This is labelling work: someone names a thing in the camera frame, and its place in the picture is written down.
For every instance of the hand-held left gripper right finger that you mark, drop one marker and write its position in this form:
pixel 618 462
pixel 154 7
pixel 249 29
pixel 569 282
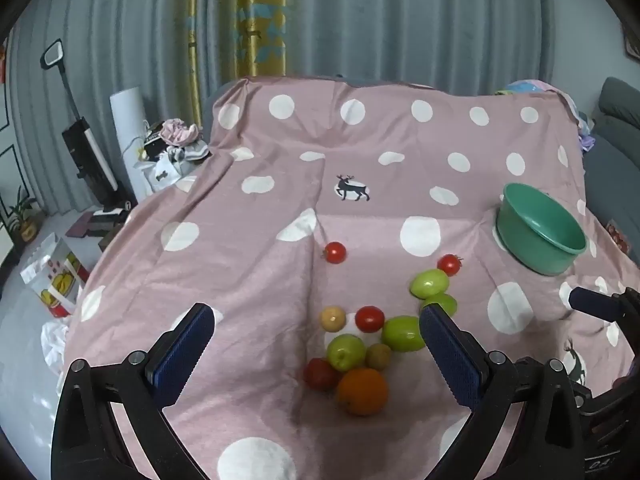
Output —
pixel 452 357

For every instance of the white cylinder appliance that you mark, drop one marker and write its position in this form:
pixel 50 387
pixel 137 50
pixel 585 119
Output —
pixel 127 117

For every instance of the pink polka dot blanket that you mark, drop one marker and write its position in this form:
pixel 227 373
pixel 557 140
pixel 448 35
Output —
pixel 250 240

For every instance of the orange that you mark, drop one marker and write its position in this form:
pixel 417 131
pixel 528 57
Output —
pixel 363 391

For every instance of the grey white crumpled cloth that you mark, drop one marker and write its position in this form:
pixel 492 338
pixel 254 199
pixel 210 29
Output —
pixel 192 152

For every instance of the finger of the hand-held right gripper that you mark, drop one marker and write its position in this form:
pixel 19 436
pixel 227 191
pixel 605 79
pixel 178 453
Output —
pixel 592 302

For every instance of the grey sofa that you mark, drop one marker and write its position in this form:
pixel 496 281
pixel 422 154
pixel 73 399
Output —
pixel 612 160

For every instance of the red tomato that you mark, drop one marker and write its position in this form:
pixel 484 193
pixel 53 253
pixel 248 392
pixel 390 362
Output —
pixel 450 264
pixel 370 319
pixel 335 252

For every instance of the potted plant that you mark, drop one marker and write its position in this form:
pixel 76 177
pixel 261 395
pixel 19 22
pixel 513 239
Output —
pixel 22 212

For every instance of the black small box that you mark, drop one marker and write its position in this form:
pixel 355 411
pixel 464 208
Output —
pixel 154 145

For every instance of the white red shopping bag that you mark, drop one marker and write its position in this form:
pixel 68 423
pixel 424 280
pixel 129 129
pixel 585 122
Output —
pixel 57 280

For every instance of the dark red fruit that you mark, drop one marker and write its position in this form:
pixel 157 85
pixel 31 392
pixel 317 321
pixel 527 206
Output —
pixel 320 374

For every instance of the black upright vacuum cleaner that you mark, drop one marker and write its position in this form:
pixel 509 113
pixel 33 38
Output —
pixel 86 157

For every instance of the red snack packet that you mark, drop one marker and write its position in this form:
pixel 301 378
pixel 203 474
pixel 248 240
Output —
pixel 620 236

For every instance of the black framed wall picture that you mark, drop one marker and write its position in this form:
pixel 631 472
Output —
pixel 10 175

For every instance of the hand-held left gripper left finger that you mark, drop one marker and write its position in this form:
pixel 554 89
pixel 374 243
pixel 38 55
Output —
pixel 180 360

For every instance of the brown kiwi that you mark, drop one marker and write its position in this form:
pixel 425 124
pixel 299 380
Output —
pixel 378 356

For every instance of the pastel colourful cloth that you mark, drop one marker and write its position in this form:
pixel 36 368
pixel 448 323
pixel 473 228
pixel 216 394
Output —
pixel 582 125

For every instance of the green plastic bowl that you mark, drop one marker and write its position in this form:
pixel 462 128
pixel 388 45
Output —
pixel 542 235

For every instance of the round green apple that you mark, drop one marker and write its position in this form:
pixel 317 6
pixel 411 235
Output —
pixel 346 351

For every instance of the small tan round fruit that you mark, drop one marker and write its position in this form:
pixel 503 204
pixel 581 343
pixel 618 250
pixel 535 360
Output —
pixel 332 318

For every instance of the dark flat boxes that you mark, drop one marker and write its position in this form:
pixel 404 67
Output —
pixel 95 222

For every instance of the pink crumpled cloth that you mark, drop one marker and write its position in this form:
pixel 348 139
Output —
pixel 176 131

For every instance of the oval green fruit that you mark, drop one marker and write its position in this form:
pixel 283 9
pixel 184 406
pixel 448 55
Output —
pixel 429 282
pixel 445 302
pixel 402 333

